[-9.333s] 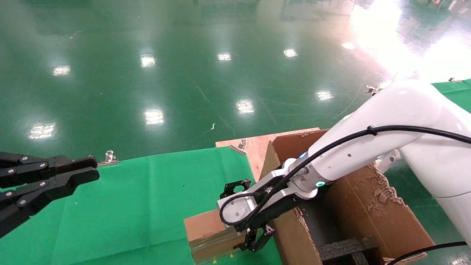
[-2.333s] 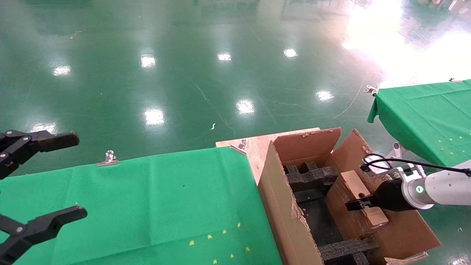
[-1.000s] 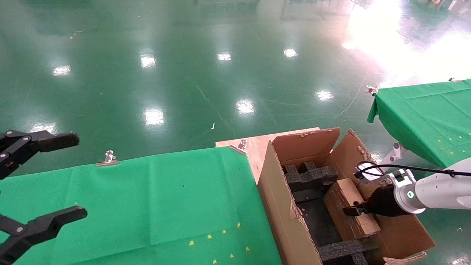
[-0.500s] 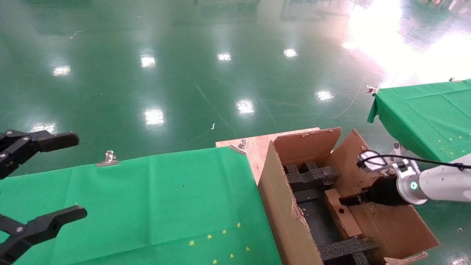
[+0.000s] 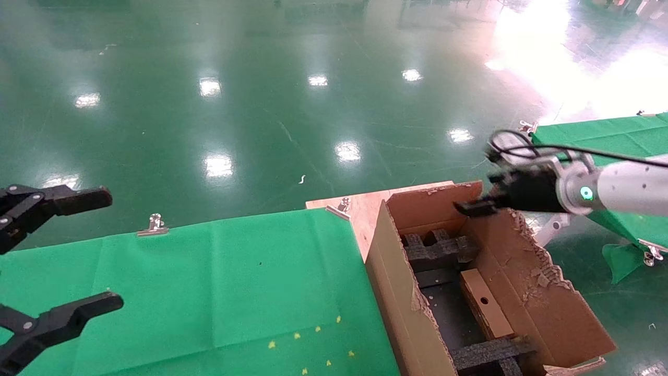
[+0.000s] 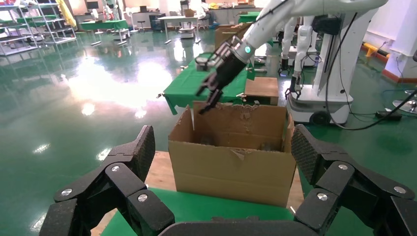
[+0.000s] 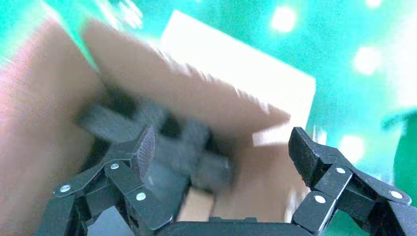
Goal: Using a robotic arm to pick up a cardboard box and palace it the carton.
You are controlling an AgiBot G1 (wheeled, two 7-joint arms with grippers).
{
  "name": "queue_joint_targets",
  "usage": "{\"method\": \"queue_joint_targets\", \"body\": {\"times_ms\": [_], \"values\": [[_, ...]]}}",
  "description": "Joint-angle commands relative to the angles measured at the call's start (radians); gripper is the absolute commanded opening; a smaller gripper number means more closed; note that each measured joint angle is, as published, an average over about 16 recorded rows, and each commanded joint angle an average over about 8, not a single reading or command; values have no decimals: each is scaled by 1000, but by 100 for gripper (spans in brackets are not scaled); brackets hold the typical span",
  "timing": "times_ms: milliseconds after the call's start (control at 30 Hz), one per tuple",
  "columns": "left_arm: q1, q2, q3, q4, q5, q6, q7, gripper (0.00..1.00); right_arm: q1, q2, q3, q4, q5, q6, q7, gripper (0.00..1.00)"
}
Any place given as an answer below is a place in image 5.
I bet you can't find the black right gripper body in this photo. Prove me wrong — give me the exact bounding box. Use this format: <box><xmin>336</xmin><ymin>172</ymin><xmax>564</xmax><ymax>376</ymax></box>
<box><xmin>488</xmin><ymin>170</ymin><xmax>567</xmax><ymax>214</ymax></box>

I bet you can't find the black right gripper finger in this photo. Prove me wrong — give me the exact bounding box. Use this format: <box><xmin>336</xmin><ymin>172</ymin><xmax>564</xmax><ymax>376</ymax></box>
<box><xmin>453</xmin><ymin>196</ymin><xmax>509</xmax><ymax>217</ymax></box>

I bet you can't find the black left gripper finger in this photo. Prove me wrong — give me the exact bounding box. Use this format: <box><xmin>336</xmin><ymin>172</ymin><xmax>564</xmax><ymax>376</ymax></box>
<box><xmin>0</xmin><ymin>291</ymin><xmax>124</xmax><ymax>376</ymax></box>
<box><xmin>0</xmin><ymin>184</ymin><xmax>113</xmax><ymax>255</ymax></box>

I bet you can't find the small brown cardboard box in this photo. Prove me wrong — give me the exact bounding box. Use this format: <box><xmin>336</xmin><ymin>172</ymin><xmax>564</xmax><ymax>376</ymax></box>
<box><xmin>459</xmin><ymin>268</ymin><xmax>516</xmax><ymax>340</ymax></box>

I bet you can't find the large open cardboard carton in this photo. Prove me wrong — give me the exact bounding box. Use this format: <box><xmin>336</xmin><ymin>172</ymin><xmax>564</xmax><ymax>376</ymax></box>
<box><xmin>364</xmin><ymin>180</ymin><xmax>617</xmax><ymax>376</ymax></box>

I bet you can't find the black foam insert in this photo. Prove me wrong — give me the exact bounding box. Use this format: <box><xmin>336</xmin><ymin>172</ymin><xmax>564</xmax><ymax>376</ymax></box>
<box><xmin>401</xmin><ymin>230</ymin><xmax>482</xmax><ymax>272</ymax></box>
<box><xmin>450</xmin><ymin>334</ymin><xmax>538</xmax><ymax>376</ymax></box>

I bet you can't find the green cloth on side table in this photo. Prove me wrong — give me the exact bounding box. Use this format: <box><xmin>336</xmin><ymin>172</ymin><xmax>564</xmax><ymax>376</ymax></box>
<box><xmin>530</xmin><ymin>112</ymin><xmax>668</xmax><ymax>285</ymax></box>

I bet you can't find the large green table cloth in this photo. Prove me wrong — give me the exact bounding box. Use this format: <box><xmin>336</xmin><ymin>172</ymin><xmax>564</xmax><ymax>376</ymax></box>
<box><xmin>0</xmin><ymin>208</ymin><xmax>400</xmax><ymax>376</ymax></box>

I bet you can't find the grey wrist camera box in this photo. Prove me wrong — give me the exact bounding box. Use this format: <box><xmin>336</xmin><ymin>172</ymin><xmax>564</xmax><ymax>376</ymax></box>
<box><xmin>486</xmin><ymin>145</ymin><xmax>562</xmax><ymax>174</ymax></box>

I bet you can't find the white table leg bracket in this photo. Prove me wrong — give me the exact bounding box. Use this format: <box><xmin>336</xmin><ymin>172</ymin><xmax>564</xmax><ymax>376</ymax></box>
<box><xmin>532</xmin><ymin>213</ymin><xmax>572</xmax><ymax>247</ymax></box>

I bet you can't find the black camera cable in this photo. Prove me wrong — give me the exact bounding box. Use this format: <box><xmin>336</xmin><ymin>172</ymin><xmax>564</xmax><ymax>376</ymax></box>
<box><xmin>491</xmin><ymin>130</ymin><xmax>668</xmax><ymax>170</ymax></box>

